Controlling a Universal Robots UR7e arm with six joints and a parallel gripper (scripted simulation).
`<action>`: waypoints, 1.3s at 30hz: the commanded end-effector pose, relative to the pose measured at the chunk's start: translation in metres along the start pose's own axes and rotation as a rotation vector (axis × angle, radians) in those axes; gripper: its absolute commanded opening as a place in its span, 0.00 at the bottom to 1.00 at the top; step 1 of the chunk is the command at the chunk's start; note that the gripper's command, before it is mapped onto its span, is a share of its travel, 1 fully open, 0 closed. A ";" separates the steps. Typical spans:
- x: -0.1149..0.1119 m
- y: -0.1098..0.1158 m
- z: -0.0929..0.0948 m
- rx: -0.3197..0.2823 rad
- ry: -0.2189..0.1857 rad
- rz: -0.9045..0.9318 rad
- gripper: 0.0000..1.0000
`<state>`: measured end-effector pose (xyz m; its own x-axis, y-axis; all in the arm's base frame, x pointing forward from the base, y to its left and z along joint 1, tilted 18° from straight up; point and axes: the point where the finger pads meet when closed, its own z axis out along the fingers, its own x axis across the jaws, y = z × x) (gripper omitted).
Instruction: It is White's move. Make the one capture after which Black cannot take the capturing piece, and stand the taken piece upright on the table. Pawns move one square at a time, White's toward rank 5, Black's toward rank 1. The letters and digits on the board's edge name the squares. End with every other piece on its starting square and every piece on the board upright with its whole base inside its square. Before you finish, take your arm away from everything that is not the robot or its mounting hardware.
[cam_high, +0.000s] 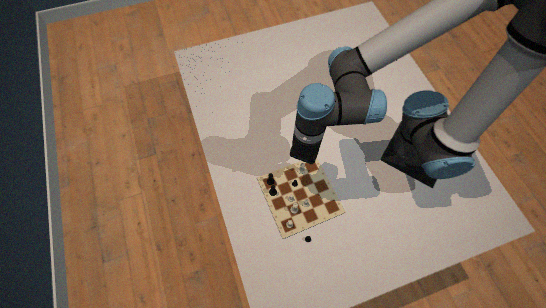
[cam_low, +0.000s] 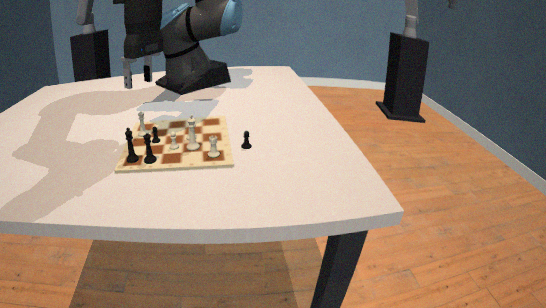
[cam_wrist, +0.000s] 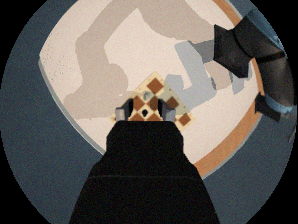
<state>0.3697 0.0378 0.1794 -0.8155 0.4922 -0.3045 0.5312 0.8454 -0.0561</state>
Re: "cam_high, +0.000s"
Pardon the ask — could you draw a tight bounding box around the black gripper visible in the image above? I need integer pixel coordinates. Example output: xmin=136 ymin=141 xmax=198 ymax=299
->
xmin=290 ymin=124 xmax=325 ymax=164

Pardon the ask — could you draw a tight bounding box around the small chessboard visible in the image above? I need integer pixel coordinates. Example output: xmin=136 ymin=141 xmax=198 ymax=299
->
xmin=257 ymin=158 xmax=346 ymax=239

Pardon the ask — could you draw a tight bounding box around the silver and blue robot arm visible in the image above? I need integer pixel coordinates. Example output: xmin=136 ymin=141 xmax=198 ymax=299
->
xmin=295 ymin=0 xmax=546 ymax=179

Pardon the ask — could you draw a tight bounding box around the white chess king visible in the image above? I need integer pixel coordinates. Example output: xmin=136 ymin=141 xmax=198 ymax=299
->
xmin=290 ymin=203 xmax=298 ymax=214

